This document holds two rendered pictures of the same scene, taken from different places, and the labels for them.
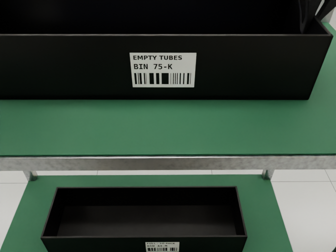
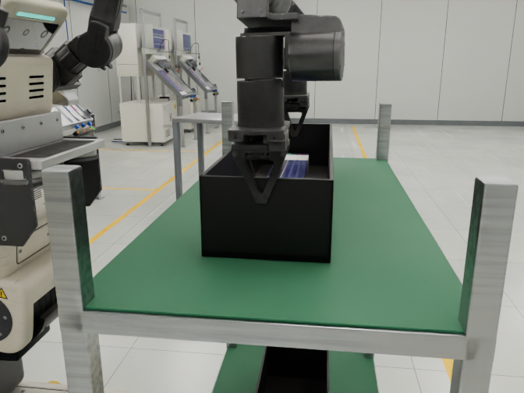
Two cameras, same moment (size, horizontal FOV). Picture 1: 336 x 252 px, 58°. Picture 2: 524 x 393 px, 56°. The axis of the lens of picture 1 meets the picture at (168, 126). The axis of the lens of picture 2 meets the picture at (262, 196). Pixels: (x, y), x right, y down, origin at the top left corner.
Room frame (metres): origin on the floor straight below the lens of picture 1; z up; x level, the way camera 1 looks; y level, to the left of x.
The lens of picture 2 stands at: (0.55, -0.82, 1.20)
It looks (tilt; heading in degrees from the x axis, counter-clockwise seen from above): 15 degrees down; 98
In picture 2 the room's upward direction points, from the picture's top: straight up
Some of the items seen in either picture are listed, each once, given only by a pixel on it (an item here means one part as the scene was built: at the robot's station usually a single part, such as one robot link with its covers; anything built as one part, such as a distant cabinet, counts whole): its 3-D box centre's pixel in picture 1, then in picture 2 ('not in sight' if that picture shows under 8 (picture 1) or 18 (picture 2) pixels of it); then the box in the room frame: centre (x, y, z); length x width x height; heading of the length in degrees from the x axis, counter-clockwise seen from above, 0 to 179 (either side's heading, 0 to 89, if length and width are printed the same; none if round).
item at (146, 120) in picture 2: not in sight; (148, 79); (-2.13, 6.41, 0.95); 1.36 x 0.82 x 1.90; 0
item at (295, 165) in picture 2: not in sight; (284, 186); (0.48, 0.06, 0.98); 0.51 x 0.07 x 0.03; 90
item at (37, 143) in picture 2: not in sight; (41, 171); (-0.01, 0.06, 0.99); 0.28 x 0.16 x 0.22; 90
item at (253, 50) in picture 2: not in sight; (264, 58); (0.48, -0.22, 1.21); 0.07 x 0.06 x 0.07; 173
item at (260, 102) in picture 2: not in sight; (260, 109); (0.47, -0.22, 1.15); 0.10 x 0.07 x 0.07; 90
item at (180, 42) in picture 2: not in sight; (177, 76); (-2.13, 7.86, 0.95); 1.36 x 0.82 x 1.90; 0
